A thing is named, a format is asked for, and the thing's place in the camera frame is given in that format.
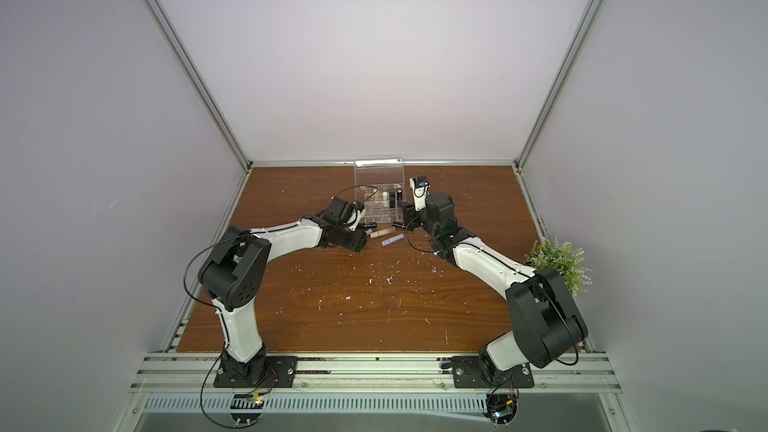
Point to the peach lip gloss tube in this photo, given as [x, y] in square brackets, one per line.
[381, 232]

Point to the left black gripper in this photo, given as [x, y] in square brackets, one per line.
[359, 241]

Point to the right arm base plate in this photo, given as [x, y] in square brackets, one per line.
[474, 371]

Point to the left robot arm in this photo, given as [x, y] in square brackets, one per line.
[227, 276]

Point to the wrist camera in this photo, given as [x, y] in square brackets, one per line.
[357, 216]
[420, 187]

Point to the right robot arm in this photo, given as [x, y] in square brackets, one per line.
[545, 320]

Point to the potted green plant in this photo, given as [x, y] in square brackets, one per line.
[564, 258]

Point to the aluminium front rail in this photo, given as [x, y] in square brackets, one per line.
[379, 372]

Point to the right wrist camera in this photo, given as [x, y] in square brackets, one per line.
[420, 187]

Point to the clear acrylic lipstick organizer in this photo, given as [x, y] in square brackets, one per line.
[373, 176]

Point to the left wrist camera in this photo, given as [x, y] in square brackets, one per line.
[357, 216]

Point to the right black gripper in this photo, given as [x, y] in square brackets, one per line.
[411, 216]

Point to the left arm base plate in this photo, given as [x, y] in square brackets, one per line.
[261, 371]

